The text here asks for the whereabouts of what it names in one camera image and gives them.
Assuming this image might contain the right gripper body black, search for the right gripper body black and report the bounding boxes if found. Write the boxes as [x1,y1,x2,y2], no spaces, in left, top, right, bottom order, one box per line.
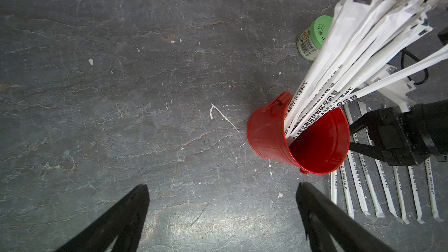
[378,100,448,166]

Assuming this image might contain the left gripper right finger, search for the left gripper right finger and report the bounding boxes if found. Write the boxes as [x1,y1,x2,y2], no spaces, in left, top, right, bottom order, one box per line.
[296,182,393,252]

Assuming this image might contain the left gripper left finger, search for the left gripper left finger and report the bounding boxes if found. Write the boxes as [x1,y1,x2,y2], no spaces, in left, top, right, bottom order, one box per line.
[57,184,150,252]

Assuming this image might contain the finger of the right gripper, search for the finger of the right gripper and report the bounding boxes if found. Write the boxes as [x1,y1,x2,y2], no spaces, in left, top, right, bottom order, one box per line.
[350,110,382,136]
[349,142,387,162]

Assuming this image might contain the red cup container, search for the red cup container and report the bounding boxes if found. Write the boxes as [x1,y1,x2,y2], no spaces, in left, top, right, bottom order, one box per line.
[247,92,350,175]

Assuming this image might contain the bundle of white straws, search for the bundle of white straws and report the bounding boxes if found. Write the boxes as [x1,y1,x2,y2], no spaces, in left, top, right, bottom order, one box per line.
[283,0,448,144]

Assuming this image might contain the green lid jar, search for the green lid jar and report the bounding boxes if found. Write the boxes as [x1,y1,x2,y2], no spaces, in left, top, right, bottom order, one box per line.
[296,15,333,61]

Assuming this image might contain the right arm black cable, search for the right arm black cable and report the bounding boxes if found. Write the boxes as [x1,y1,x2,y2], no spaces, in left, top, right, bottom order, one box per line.
[399,47,430,86]

